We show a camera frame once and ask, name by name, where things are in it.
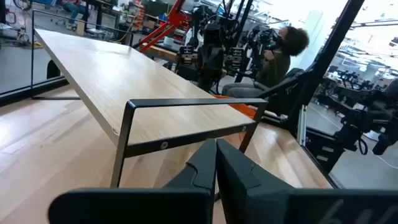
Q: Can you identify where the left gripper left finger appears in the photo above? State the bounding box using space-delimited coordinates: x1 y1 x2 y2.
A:
48 138 217 224

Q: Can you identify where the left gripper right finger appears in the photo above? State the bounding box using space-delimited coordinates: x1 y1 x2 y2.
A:
216 138 398 224

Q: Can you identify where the orange plastic basket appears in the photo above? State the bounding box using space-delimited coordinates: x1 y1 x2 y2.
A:
213 94 258 119

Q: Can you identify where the person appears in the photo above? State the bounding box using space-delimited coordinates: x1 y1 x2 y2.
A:
221 26 311 99
60 0 91 30

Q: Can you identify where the black office chair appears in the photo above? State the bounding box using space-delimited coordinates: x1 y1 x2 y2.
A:
254 67 307 116

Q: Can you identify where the wooden shelf black metal frame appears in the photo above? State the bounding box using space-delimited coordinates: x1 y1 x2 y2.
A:
30 8 269 189

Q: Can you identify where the silver aluminium post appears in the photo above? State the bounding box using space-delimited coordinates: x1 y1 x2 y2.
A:
297 104 308 147

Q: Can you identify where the black table frame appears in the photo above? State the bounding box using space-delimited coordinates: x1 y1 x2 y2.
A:
0 0 366 190

